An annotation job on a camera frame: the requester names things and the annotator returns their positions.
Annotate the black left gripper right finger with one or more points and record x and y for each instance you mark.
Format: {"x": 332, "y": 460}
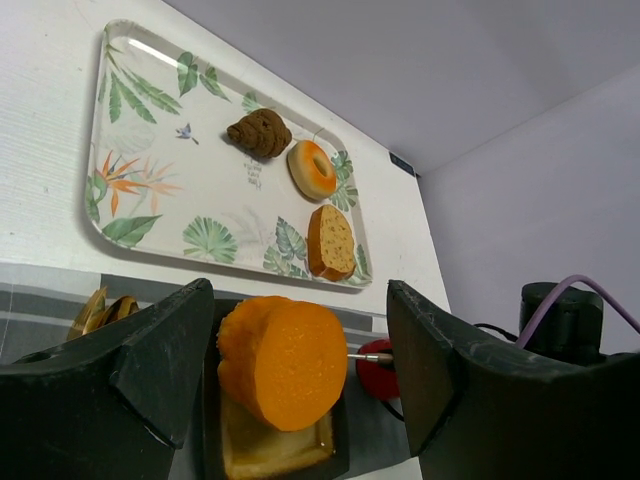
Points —
{"x": 477, "y": 407}

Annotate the red cup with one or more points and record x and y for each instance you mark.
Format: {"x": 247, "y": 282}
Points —
{"x": 378, "y": 380}

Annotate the silver cake server wooden handle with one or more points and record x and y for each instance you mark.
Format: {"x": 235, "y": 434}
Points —
{"x": 383, "y": 359}

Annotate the grey striped placemat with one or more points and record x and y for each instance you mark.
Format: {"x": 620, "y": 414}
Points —
{"x": 38, "y": 306}

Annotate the brown chocolate bread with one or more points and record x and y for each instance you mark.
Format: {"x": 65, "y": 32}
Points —
{"x": 261, "y": 132}

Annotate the blue table label right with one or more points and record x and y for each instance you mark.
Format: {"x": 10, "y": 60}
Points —
{"x": 402, "y": 164}

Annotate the gold fork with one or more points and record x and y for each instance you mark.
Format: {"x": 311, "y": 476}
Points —
{"x": 89, "y": 315}

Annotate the round orange cake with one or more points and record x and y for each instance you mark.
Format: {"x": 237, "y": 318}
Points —
{"x": 285, "y": 361}

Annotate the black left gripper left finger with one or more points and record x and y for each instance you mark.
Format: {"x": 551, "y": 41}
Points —
{"x": 112, "y": 404}

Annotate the yellow loaf cake slice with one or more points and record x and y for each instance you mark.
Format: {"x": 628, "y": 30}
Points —
{"x": 331, "y": 245}

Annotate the glazed donut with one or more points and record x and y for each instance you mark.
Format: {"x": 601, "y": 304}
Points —
{"x": 312, "y": 170}

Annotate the black square plate gold centre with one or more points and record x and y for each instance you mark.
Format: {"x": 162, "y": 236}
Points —
{"x": 236, "y": 445}

